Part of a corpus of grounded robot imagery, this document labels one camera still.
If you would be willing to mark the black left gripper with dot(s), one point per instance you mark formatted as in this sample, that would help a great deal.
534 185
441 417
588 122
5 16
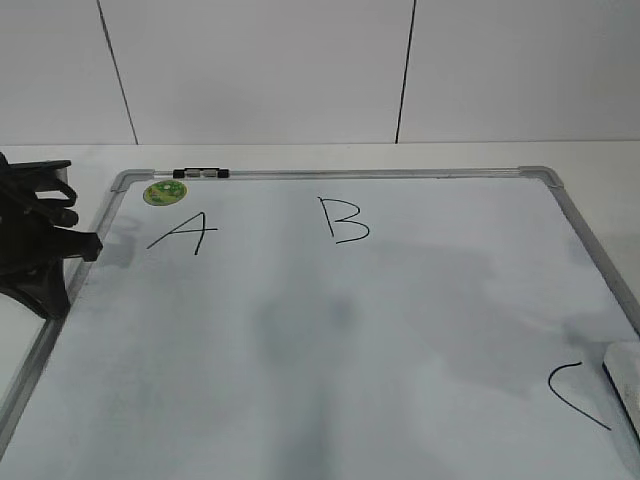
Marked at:
36 206

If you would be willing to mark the white rectangular board eraser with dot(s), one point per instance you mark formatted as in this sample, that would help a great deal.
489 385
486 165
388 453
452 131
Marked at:
621 362

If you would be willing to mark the round green magnet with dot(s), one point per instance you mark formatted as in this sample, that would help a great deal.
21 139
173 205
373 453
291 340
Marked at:
165 193

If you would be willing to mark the black and silver board clip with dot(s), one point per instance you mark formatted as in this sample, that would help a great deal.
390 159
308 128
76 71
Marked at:
200 173

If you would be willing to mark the white whiteboard with aluminium frame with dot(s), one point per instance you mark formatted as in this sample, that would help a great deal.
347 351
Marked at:
333 325

